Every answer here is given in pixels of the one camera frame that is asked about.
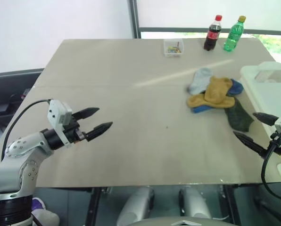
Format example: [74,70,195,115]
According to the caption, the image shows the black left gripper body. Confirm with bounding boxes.
[63,117,88,145]

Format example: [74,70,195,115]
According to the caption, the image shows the cola bottle red cap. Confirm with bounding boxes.
[203,14,223,51]

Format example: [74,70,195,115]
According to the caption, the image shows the light blue sock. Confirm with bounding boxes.
[187,67,213,95]

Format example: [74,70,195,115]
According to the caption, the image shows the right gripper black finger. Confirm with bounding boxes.
[233,131,271,160]
[252,112,279,127]

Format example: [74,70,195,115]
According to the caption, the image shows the colourful small pieces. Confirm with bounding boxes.
[167,41,182,53]

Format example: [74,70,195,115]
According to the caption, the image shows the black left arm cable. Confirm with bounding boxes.
[1,99,52,161]

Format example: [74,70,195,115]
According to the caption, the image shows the black table leg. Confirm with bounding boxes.
[88,187,108,226]
[222,185,240,226]

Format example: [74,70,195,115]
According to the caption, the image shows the dark green sock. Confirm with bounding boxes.
[224,97,255,132]

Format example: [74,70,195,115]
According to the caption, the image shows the dark grey chair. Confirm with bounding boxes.
[0,68,45,129]

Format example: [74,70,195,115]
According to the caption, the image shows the green bottle yellow cap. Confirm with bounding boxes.
[223,15,247,52]

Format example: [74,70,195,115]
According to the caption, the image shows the silver rounded leg shell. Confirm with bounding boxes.
[116,187,156,226]
[178,187,212,220]

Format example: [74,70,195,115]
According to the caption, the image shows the grey rounded body cover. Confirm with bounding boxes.
[130,218,229,226]

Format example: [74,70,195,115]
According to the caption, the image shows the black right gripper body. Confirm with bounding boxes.
[269,129,281,155]

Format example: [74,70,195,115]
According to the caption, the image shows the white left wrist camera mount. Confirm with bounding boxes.
[47,99,73,148]

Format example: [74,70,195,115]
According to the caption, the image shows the white plastic bin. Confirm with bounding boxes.
[240,61,281,182]

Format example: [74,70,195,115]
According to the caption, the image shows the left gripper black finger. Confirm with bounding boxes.
[72,107,100,121]
[85,121,114,142]

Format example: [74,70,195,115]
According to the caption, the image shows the small clear plastic box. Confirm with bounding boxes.
[163,39,185,57]

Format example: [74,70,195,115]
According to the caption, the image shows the purple white soft object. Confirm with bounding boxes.
[31,197,60,226]

